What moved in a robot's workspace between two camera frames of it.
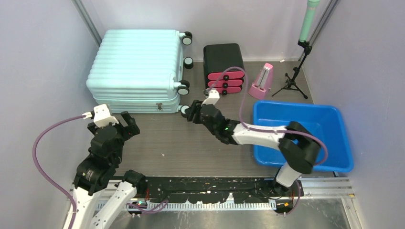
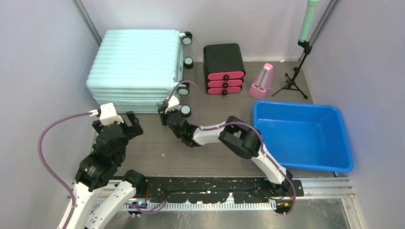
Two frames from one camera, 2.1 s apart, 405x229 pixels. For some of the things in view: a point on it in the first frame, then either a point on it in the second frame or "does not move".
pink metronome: x=262 y=85 does not move
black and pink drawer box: x=223 y=67 does not move
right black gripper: x=189 y=112 → x=165 y=116
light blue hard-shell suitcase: x=140 y=71 does not move
